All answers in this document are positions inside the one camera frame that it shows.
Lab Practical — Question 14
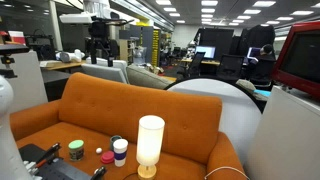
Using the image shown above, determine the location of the wooden desk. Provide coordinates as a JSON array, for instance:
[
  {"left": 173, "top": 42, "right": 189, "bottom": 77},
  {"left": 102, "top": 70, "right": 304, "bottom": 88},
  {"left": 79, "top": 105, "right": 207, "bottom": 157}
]
[{"left": 39, "top": 59, "right": 88, "bottom": 72}]

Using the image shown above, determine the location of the black mesh office chair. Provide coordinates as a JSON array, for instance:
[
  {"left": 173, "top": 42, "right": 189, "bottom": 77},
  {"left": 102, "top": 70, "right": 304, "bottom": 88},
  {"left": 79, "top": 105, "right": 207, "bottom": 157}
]
[{"left": 216, "top": 54, "right": 246, "bottom": 80}]

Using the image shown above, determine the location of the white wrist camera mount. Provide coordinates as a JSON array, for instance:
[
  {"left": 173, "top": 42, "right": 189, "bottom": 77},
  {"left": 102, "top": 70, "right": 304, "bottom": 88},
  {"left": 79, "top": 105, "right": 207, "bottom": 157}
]
[{"left": 59, "top": 12, "right": 95, "bottom": 25}]

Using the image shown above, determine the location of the orange fabric sofa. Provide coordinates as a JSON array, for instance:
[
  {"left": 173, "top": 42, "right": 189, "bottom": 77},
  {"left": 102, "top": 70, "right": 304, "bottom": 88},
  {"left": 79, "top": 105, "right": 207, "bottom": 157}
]
[{"left": 9, "top": 72, "right": 248, "bottom": 180}]

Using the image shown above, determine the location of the white robot part on desk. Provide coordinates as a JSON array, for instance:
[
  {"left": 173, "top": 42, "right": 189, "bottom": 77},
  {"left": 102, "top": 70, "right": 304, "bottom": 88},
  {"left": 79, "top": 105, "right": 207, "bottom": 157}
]
[{"left": 55, "top": 48, "right": 86, "bottom": 64}]

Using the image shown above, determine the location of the grey chair back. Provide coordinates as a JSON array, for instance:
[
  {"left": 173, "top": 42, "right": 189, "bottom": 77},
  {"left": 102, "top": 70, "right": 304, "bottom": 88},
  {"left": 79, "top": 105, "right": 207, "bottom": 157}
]
[{"left": 80, "top": 63, "right": 129, "bottom": 84}]

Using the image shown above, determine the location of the black perforated breadboard table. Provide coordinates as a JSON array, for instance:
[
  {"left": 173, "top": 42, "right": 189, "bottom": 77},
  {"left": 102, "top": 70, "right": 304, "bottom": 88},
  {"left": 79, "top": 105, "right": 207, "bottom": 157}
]
[{"left": 18, "top": 143, "right": 95, "bottom": 180}]

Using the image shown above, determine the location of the red and white box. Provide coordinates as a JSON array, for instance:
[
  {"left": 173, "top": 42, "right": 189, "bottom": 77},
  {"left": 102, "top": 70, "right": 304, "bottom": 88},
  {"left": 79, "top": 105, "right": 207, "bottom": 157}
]
[{"left": 0, "top": 30, "right": 27, "bottom": 46}]

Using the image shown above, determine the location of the jar with pale green lid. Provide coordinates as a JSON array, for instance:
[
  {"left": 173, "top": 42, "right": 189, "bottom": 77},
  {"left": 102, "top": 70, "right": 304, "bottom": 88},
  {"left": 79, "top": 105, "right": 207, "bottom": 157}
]
[{"left": 68, "top": 139, "right": 85, "bottom": 162}]

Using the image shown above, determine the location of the black partition screen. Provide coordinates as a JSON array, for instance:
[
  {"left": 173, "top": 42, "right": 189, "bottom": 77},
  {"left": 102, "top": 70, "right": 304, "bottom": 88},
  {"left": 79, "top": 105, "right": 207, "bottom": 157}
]
[{"left": 198, "top": 27, "right": 235, "bottom": 61}]

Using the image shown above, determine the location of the teal green metal cup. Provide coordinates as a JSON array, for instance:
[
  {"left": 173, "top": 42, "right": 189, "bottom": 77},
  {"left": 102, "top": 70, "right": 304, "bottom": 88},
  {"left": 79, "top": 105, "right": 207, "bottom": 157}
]
[{"left": 109, "top": 134, "right": 123, "bottom": 152}]

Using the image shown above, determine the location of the white cup purple band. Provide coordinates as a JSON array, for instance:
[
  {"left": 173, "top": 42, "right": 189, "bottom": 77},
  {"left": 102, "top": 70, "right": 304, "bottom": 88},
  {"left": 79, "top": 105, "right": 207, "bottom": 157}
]
[{"left": 112, "top": 138, "right": 129, "bottom": 168}]

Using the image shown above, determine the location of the lit laptop screen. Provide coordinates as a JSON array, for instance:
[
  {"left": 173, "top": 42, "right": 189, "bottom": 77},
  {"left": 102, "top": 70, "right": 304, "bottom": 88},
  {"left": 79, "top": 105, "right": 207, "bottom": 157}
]
[{"left": 246, "top": 46, "right": 262, "bottom": 60}]

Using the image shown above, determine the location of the white partition panel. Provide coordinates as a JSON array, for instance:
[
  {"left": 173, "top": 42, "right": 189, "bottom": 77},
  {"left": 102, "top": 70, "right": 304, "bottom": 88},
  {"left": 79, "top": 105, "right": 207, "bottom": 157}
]
[{"left": 244, "top": 85, "right": 320, "bottom": 180}]

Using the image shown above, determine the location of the seated person in black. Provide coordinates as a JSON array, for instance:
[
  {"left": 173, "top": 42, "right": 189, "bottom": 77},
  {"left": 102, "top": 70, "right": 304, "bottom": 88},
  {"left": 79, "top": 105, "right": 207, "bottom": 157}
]
[{"left": 248, "top": 43, "right": 278, "bottom": 84}]

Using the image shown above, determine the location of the pink round lid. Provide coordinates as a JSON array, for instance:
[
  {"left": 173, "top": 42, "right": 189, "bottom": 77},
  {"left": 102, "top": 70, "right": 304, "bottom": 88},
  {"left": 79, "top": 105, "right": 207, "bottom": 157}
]
[{"left": 100, "top": 150, "right": 116, "bottom": 165}]

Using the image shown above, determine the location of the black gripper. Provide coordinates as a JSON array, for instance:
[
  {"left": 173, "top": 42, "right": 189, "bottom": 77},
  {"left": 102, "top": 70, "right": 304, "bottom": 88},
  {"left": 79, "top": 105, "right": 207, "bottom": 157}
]
[{"left": 85, "top": 20, "right": 116, "bottom": 68}]

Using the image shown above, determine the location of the lit computer monitor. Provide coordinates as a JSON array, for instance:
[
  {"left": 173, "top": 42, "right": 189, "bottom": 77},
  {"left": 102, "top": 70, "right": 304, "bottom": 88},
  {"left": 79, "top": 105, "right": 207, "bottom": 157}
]
[{"left": 194, "top": 45, "right": 217, "bottom": 60}]

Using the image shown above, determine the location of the white board panel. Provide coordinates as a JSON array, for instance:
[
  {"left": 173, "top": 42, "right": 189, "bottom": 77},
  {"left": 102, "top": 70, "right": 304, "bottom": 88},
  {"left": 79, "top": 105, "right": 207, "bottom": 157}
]
[{"left": 0, "top": 49, "right": 49, "bottom": 114}]

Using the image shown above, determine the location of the grey fabric sofa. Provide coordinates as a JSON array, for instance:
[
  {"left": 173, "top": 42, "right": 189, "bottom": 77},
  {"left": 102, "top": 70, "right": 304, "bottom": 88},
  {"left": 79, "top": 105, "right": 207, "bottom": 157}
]
[{"left": 125, "top": 64, "right": 174, "bottom": 90}]

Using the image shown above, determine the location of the black camera on stand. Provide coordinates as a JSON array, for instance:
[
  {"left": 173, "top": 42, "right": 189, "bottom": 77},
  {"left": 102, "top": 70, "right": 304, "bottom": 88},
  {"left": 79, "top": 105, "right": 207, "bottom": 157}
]
[{"left": 0, "top": 43, "right": 31, "bottom": 80}]

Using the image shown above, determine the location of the grey cabinet yellow stripe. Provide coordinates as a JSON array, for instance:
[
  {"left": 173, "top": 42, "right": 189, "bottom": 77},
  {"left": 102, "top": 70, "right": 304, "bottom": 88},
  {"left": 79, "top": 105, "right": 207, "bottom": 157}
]
[{"left": 134, "top": 21, "right": 163, "bottom": 68}]

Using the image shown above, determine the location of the thin white cable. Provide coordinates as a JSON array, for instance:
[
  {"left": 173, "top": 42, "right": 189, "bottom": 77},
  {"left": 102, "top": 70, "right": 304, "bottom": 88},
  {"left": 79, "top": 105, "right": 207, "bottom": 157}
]
[{"left": 203, "top": 165, "right": 251, "bottom": 180}]

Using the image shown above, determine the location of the red framed monitor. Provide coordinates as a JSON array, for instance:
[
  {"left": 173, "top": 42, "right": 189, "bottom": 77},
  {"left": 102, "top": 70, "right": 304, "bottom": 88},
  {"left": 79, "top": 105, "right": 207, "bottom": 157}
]
[{"left": 270, "top": 20, "right": 320, "bottom": 101}]

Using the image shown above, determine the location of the black orange bar clamp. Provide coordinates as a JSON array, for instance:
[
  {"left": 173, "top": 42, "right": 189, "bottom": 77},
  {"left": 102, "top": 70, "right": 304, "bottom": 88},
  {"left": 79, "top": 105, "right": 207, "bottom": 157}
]
[
  {"left": 89, "top": 165, "right": 108, "bottom": 180},
  {"left": 34, "top": 142, "right": 62, "bottom": 168}
]

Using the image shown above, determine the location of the white round table top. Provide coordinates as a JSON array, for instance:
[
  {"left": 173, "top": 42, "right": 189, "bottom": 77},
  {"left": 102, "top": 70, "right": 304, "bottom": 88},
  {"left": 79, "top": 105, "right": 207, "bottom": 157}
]
[{"left": 165, "top": 77, "right": 263, "bottom": 166}]

